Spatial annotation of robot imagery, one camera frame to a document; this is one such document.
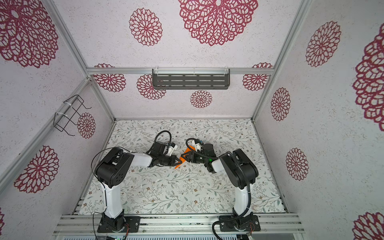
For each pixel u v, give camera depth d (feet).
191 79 3.11
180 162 3.11
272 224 2.49
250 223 2.30
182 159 3.11
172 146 3.01
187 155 3.05
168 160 2.88
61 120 2.39
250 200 1.88
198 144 2.94
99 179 1.79
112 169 1.75
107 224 2.21
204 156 2.53
